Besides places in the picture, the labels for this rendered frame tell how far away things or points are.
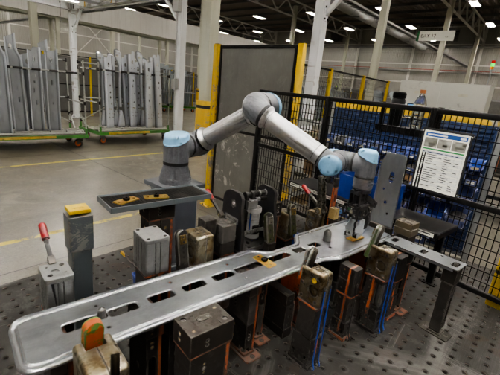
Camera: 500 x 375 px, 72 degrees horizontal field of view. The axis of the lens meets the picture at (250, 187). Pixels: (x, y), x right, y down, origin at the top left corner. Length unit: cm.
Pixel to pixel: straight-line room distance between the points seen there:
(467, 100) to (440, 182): 602
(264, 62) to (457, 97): 489
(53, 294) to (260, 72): 321
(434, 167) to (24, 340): 172
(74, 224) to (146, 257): 24
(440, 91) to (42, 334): 768
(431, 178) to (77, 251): 157
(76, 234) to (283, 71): 287
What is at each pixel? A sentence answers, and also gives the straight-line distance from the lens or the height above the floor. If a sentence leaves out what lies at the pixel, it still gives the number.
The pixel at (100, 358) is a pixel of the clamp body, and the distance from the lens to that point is 75.
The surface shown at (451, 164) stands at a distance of 187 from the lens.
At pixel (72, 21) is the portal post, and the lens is 1305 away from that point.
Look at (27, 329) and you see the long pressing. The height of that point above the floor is 100.
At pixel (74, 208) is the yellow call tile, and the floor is 116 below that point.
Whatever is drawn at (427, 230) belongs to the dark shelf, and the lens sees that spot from 172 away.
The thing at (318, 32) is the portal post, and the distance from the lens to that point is 588.
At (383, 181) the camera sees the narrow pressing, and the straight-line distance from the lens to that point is 170.
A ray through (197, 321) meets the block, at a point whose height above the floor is 103.
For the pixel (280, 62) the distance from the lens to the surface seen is 369.
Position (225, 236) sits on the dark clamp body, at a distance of 124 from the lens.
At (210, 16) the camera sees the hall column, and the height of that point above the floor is 304.
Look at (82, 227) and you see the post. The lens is 116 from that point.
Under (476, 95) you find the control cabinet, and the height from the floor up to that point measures 180.
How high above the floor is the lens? 156
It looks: 16 degrees down
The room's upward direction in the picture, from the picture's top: 6 degrees clockwise
